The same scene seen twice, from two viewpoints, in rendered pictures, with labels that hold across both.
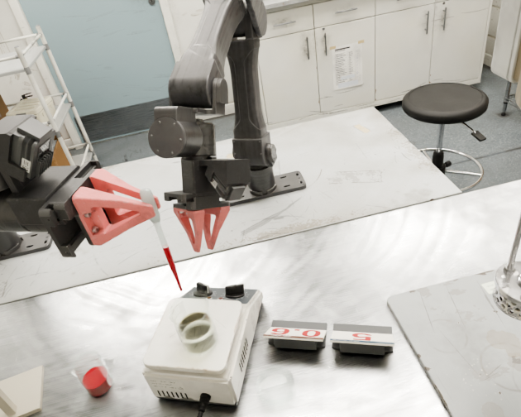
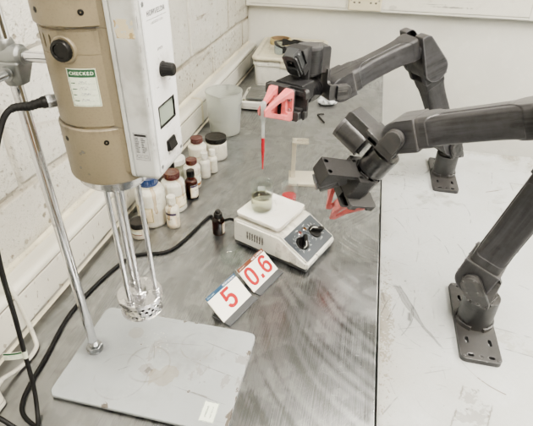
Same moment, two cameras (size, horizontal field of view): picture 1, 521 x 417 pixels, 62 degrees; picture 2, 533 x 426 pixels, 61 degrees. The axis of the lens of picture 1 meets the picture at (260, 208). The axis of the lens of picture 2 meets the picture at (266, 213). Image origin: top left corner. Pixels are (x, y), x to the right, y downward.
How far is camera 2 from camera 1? 0.97 m
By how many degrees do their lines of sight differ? 82
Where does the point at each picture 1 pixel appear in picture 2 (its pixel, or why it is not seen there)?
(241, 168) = (322, 172)
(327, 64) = not seen: outside the picture
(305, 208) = (416, 342)
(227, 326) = (263, 219)
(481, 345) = (173, 359)
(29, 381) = (307, 181)
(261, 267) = (343, 283)
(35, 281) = (396, 184)
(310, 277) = (311, 306)
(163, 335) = (277, 198)
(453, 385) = (165, 325)
